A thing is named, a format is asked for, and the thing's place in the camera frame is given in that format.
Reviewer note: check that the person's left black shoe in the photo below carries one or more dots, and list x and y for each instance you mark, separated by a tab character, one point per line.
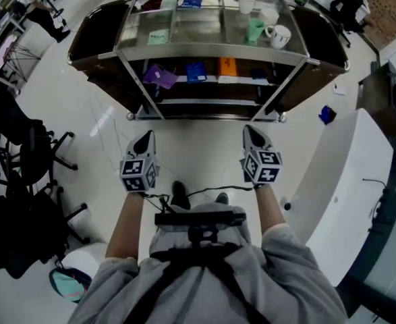
180	194

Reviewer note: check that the white round bin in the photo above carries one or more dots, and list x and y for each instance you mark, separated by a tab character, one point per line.
83	256

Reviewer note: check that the dark red item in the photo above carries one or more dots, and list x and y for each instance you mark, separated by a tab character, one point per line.
152	1

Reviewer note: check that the person's left forearm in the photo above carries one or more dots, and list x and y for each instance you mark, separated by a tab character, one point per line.
127	224

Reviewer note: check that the green plastic cup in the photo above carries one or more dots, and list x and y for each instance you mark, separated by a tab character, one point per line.
253	30

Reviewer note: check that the white curved table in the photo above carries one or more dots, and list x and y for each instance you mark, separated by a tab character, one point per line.
346	187

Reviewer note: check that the person's right black shoe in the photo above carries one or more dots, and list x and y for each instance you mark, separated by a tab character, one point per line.
222	198

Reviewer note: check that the black chest harness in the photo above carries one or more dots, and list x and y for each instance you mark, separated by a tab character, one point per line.
214	268

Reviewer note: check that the metal cart shelf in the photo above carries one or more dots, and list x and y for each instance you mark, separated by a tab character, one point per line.
197	49

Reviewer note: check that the tall white cup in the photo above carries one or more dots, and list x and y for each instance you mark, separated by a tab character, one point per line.
246	2

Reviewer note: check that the person's black shoe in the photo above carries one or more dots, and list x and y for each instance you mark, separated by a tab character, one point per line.
222	198
180	194

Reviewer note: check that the blue packet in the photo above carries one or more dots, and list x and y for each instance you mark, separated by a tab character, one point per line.
195	72

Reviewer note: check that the blue box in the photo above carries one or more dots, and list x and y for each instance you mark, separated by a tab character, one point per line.
190	2

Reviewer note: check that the purple pouch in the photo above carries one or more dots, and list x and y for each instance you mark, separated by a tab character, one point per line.
159	76

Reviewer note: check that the blue object on floor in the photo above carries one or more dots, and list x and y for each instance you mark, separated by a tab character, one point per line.
326	114

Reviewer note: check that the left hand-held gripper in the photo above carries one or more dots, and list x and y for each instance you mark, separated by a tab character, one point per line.
138	170

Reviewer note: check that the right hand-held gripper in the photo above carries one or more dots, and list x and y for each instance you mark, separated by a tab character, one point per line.
260	167

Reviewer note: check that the small black round object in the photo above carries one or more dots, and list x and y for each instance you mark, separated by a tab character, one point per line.
287	206

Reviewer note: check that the short white cup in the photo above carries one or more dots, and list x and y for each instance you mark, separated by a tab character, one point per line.
270	16

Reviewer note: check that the white striped mug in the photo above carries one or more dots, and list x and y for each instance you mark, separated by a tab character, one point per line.
279	36

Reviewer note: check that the person's grey shirt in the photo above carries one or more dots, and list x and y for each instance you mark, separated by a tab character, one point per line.
278	282

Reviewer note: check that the black office chair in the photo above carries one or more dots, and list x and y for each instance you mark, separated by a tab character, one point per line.
347	7
19	137
22	228

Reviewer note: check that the green paper card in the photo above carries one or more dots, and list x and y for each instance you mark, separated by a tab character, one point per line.
158	37

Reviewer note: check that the teal backpack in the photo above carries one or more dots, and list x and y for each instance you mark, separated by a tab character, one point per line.
70	285

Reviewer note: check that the white flat item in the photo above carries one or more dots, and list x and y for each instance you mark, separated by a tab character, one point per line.
339	90

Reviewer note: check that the person's right forearm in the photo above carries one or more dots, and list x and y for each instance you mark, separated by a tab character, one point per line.
268	211

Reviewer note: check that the brown cabinet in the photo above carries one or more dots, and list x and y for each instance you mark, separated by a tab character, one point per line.
381	103

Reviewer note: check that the orange box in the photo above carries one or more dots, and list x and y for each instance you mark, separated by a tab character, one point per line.
227	67

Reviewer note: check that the black chest-mounted device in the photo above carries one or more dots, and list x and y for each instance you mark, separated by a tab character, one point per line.
197	218

